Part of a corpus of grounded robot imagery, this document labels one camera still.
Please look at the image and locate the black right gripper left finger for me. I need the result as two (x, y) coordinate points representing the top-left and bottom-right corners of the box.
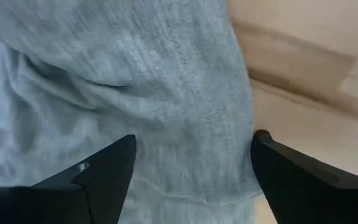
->
(0, 134), (137, 224)

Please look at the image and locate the grey garment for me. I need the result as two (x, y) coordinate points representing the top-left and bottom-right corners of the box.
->
(0, 0), (262, 224)

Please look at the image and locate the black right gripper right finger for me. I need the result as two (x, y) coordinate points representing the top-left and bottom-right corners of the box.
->
(250, 129), (358, 224)

